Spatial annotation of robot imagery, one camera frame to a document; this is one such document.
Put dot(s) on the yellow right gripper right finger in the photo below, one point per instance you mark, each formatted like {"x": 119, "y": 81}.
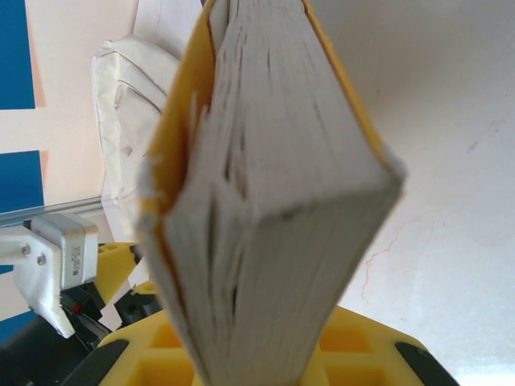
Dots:
{"x": 354, "y": 354}

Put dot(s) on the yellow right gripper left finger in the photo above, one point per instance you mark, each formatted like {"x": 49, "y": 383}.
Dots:
{"x": 161, "y": 354}

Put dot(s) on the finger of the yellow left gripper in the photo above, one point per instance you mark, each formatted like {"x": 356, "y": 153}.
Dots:
{"x": 145, "y": 288}
{"x": 112, "y": 261}

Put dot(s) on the beige canvas backpack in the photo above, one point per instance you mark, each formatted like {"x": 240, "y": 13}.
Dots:
{"x": 128, "y": 120}

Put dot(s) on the yellow book seated figure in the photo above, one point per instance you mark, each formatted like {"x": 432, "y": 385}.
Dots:
{"x": 281, "y": 201}

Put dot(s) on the aluminium table side rail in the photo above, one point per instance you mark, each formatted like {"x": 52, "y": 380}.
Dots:
{"x": 48, "y": 211}

